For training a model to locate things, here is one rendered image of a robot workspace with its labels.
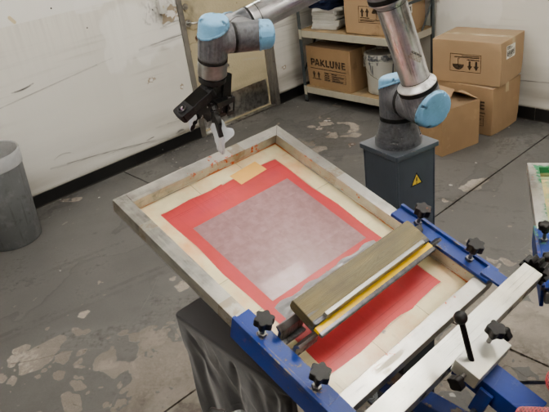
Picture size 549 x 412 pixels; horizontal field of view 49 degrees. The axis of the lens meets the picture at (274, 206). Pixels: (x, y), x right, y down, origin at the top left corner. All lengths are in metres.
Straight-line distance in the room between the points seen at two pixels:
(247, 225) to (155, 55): 3.83
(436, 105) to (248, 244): 0.69
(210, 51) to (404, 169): 0.79
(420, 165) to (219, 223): 0.76
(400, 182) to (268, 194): 0.51
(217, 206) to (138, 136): 3.72
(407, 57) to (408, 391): 0.93
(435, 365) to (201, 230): 0.66
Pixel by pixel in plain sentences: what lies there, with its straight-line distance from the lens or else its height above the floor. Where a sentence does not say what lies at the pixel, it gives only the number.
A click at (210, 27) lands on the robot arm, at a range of 1.48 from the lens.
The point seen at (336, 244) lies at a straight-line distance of 1.56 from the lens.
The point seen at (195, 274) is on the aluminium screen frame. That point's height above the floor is 1.24.
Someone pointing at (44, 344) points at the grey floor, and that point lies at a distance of 3.51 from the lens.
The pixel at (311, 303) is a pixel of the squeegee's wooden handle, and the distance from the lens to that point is 1.29.
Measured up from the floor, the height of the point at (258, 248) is 1.20.
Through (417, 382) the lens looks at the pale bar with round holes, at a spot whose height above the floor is 1.11.
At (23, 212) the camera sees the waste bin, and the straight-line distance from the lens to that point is 4.45.
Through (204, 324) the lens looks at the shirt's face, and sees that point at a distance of 1.71.
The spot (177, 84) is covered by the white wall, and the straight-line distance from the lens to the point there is 5.44.
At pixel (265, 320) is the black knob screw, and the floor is 1.22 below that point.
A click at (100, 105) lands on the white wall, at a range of 5.09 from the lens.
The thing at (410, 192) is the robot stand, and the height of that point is 1.05.
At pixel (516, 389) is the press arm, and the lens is 1.33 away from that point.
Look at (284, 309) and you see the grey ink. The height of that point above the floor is 1.14.
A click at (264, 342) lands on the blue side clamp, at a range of 1.29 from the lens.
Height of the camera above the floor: 2.00
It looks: 28 degrees down
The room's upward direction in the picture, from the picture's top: 8 degrees counter-clockwise
